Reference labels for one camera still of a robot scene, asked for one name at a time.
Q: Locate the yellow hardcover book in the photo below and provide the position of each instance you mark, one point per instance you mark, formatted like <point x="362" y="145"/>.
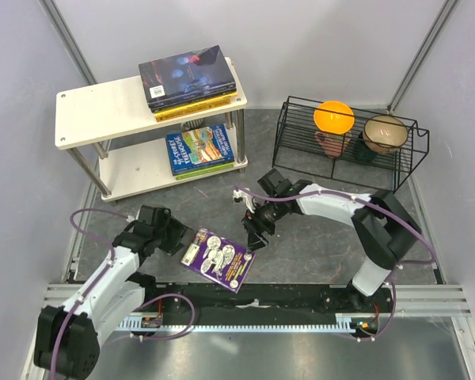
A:
<point x="195" y="107"/>

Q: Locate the white two-tier shelf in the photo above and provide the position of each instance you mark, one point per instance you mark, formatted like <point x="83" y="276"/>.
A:
<point x="88" y="116"/>

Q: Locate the dark green cup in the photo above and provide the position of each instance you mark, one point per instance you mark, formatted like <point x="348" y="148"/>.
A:
<point x="361" y="152"/>

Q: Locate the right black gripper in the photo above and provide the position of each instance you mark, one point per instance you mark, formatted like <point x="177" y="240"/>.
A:
<point x="252" y="221"/>

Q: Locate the purple paperback book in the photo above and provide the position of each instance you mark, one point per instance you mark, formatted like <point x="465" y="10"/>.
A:
<point x="218" y="259"/>

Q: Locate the orange bowl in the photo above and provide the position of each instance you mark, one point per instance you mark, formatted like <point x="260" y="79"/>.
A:
<point x="334" y="117"/>

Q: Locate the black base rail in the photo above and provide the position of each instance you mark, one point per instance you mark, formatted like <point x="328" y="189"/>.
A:
<point x="262" y="304"/>

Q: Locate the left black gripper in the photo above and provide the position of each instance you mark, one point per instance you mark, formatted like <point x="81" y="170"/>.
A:
<point x="176" y="232"/>

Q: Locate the white coiled object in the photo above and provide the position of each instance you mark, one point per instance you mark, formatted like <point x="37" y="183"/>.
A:
<point x="191" y="124"/>

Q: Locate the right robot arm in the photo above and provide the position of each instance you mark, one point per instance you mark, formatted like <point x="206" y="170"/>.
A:
<point x="386" y="231"/>

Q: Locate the beige brown bowl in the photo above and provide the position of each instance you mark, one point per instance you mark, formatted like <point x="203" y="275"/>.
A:
<point x="385" y="134"/>

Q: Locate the black moon and sixpence book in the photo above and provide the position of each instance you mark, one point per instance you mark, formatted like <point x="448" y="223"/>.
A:
<point x="158" y="98"/>

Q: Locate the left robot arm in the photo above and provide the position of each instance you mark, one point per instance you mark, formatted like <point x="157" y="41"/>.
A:
<point x="69" y="337"/>

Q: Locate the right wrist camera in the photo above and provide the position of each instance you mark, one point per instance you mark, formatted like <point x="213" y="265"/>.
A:
<point x="242" y="196"/>

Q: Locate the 91-storey treehouse book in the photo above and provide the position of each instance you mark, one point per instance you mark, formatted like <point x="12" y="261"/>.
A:
<point x="198" y="149"/>

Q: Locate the purple robinson crusoe book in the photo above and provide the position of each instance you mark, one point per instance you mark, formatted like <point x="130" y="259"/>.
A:
<point x="177" y="71"/>

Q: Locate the black wire dish rack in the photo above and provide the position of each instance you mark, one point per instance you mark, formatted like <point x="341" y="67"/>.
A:
<point x="296" y="149"/>

